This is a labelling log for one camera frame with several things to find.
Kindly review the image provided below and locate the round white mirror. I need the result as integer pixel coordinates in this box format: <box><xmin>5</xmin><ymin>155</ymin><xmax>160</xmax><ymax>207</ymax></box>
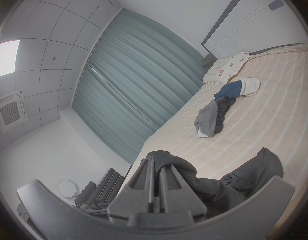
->
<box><xmin>57</xmin><ymin>179</ymin><xmax>78</xmax><ymax>199</ymax></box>

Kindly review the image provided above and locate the ceiling light panel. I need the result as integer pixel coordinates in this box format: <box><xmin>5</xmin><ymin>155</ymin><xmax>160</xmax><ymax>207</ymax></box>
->
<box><xmin>0</xmin><ymin>40</ymin><xmax>20</xmax><ymax>79</ymax></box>

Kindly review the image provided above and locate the black garment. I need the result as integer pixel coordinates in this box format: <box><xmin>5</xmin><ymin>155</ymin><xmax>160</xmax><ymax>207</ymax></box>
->
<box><xmin>214</xmin><ymin>96</ymin><xmax>237</xmax><ymax>134</ymax></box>

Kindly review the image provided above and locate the blue-green curtain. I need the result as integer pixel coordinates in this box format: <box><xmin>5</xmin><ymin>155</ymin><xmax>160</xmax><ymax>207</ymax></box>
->
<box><xmin>73</xmin><ymin>66</ymin><xmax>159</xmax><ymax>164</ymax></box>
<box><xmin>88</xmin><ymin>9</ymin><xmax>205</xmax><ymax>129</ymax></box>

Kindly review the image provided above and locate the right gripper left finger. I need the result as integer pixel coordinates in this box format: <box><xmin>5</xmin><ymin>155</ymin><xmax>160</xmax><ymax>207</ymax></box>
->
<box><xmin>106</xmin><ymin>156</ymin><xmax>155</xmax><ymax>221</ymax></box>

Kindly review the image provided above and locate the white printed pillow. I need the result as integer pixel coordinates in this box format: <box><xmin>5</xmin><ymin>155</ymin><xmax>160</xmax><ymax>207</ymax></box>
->
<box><xmin>202</xmin><ymin>51</ymin><xmax>250</xmax><ymax>86</ymax></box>

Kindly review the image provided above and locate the black T-shirt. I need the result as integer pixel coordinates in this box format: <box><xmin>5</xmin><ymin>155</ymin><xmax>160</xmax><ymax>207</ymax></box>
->
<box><xmin>146</xmin><ymin>147</ymin><xmax>284</xmax><ymax>211</ymax></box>

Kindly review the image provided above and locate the light grey garment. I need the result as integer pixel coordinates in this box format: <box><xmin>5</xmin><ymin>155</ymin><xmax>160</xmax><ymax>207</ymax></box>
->
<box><xmin>194</xmin><ymin>99</ymin><xmax>218</xmax><ymax>137</ymax></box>

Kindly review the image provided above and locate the ceiling air conditioner vent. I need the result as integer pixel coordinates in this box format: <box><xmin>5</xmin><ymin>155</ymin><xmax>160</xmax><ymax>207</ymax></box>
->
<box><xmin>0</xmin><ymin>89</ymin><xmax>28</xmax><ymax>134</ymax></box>

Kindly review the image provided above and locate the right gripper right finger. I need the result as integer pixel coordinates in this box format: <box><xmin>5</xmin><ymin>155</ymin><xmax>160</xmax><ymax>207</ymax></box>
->
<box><xmin>158</xmin><ymin>164</ymin><xmax>207</xmax><ymax>219</ymax></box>

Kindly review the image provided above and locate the grey bedside table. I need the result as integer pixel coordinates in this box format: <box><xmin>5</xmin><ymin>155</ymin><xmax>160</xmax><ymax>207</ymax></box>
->
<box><xmin>202</xmin><ymin>54</ymin><xmax>217</xmax><ymax>68</ymax></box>

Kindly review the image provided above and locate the white knitted sweater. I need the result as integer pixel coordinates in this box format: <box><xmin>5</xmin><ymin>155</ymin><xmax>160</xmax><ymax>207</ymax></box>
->
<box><xmin>240</xmin><ymin>78</ymin><xmax>261</xmax><ymax>97</ymax></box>

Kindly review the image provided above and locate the bed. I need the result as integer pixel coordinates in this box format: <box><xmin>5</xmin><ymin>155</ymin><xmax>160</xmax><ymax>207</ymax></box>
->
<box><xmin>118</xmin><ymin>0</ymin><xmax>308</xmax><ymax>211</ymax></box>

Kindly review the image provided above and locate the dark blue garment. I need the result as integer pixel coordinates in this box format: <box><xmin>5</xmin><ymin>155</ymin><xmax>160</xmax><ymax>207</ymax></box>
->
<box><xmin>214</xmin><ymin>81</ymin><xmax>243</xmax><ymax>101</ymax></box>

